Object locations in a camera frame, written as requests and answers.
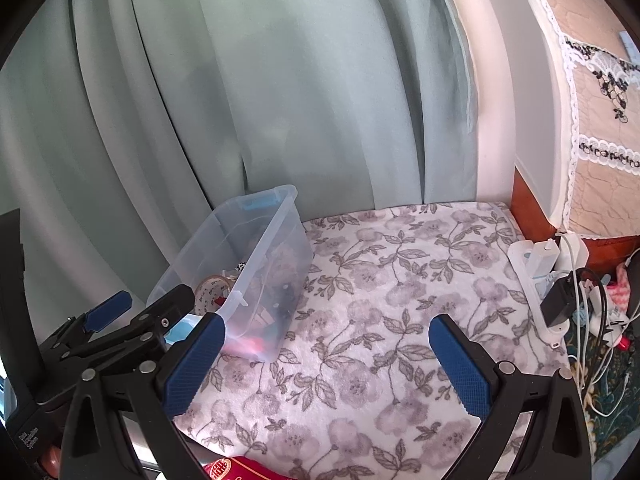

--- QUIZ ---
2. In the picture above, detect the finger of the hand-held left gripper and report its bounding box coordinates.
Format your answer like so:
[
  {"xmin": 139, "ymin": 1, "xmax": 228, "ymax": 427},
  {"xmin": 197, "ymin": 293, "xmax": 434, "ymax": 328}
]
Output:
[
  {"xmin": 65, "ymin": 284, "xmax": 196, "ymax": 361},
  {"xmin": 50, "ymin": 290, "xmax": 133, "ymax": 351}
]

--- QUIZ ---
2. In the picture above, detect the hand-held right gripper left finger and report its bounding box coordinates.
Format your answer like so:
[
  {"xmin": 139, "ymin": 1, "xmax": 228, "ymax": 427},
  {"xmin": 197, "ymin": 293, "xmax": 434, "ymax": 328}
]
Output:
[{"xmin": 60, "ymin": 311, "xmax": 227, "ymax": 480}]

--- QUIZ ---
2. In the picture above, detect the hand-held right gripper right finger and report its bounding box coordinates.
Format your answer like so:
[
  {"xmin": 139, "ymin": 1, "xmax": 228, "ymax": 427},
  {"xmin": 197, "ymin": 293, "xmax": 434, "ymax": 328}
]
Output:
[{"xmin": 428, "ymin": 313, "xmax": 593, "ymax": 480}]

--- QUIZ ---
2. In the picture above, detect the brown packing tape roll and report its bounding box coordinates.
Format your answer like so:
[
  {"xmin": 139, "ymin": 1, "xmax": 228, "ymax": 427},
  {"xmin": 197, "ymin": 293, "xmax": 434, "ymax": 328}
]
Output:
[{"xmin": 194, "ymin": 274, "xmax": 238, "ymax": 317}]

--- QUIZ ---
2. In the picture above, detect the clear plastic container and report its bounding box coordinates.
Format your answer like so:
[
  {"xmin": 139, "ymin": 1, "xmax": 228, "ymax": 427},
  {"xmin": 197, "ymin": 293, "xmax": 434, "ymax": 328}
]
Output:
[{"xmin": 146, "ymin": 185, "xmax": 315, "ymax": 365}]

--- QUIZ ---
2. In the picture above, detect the black charger block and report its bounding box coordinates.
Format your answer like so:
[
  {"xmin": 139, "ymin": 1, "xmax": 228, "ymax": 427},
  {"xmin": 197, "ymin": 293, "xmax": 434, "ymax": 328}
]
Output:
[{"xmin": 539, "ymin": 271, "xmax": 583, "ymax": 330}]

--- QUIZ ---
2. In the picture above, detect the white power strip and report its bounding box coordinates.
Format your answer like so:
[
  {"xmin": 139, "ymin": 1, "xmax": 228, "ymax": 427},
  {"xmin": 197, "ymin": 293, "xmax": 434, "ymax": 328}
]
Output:
[
  {"xmin": 507, "ymin": 239, "xmax": 571, "ymax": 351},
  {"xmin": 582, "ymin": 280, "xmax": 631, "ymax": 347}
]

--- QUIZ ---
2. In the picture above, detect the red snack packet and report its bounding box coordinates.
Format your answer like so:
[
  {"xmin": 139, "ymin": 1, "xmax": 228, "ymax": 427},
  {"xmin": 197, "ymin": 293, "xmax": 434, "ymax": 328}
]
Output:
[{"xmin": 202, "ymin": 455, "xmax": 281, "ymax": 480}]

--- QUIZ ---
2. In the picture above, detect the white charger adapter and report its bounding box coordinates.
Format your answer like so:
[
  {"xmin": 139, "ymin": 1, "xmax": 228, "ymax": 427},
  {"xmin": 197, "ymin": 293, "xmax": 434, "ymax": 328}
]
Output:
[
  {"xmin": 530, "ymin": 241, "xmax": 560, "ymax": 281},
  {"xmin": 557, "ymin": 234, "xmax": 588, "ymax": 273}
]

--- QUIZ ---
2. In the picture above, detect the dark floral rug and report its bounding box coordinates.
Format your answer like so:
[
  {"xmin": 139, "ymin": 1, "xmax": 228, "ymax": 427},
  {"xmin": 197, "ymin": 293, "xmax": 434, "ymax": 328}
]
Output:
[{"xmin": 582, "ymin": 340, "xmax": 640, "ymax": 461}]

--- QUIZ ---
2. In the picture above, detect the wooden headboard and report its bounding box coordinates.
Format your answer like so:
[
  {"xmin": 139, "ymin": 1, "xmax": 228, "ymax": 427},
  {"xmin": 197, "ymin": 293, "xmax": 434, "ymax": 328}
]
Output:
[{"xmin": 510, "ymin": 167, "xmax": 640, "ymax": 273}]

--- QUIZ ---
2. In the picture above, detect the pink patterned cloth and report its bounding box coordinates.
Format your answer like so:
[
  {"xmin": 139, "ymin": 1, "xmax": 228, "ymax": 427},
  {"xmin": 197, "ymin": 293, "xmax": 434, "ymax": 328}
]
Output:
[{"xmin": 607, "ymin": 265, "xmax": 632, "ymax": 311}]

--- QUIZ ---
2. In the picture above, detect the beige lace-trimmed headboard cover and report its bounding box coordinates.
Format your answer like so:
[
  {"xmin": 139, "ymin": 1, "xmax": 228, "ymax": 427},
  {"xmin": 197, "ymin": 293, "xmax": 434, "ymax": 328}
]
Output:
[{"xmin": 515, "ymin": 0, "xmax": 640, "ymax": 241}]

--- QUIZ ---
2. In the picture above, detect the pale green curtain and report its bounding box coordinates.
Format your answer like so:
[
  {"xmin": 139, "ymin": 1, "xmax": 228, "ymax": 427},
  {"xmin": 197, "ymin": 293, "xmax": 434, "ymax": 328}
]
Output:
[{"xmin": 0, "ymin": 0, "xmax": 478, "ymax": 321}]

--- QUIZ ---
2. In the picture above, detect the white charging cable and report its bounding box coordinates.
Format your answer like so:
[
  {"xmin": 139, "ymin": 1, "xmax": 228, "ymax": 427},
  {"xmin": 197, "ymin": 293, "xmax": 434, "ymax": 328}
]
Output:
[{"xmin": 560, "ymin": 232, "xmax": 631, "ymax": 418}]

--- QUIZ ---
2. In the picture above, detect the black cable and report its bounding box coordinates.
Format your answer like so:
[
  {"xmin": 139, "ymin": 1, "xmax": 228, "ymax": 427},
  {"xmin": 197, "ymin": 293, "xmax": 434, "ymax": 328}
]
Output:
[{"xmin": 575, "ymin": 266, "xmax": 613, "ymax": 346}]

